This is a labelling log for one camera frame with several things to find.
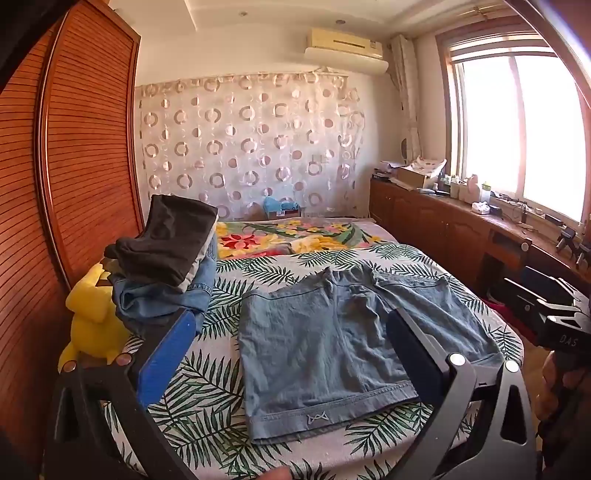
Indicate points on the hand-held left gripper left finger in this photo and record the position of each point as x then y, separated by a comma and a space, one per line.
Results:
162, 360

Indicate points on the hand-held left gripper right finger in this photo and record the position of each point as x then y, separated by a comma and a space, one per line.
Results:
415, 355

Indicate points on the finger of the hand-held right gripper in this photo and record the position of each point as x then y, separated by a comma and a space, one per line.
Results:
540, 287
556, 309

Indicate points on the blue denim short pants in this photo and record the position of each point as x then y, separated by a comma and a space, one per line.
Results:
323, 346

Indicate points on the dark grey folded pants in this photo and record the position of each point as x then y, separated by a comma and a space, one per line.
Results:
166, 235

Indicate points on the person's right hand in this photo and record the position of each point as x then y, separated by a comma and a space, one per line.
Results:
551, 385

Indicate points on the person's left hand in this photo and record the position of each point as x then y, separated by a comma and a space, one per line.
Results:
273, 474

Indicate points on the bed with leaf sheet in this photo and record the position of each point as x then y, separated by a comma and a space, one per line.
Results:
217, 383

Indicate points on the blue folded jeans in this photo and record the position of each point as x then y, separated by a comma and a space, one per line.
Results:
157, 300

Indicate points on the yellow plush toy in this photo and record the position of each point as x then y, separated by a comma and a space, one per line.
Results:
90, 323

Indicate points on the light grey folded garment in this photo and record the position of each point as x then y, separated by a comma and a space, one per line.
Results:
201, 261

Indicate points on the wooden side cabinet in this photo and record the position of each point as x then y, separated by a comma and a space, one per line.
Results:
438, 226

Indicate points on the wooden-framed window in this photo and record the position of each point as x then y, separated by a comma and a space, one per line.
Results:
521, 124

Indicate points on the white patterned paper bag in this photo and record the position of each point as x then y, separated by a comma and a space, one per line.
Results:
429, 164

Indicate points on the cardboard box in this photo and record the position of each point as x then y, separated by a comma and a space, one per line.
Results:
415, 177

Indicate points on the blue plush toy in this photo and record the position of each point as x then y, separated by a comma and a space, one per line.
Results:
279, 204

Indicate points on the wooden louvered wardrobe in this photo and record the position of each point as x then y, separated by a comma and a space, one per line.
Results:
78, 161

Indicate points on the circle-pattern sheer curtain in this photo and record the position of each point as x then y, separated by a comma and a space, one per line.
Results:
249, 147

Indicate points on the white patterned window curtain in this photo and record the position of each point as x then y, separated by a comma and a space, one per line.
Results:
406, 92

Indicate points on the beige air conditioner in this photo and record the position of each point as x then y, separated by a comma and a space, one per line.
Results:
346, 50

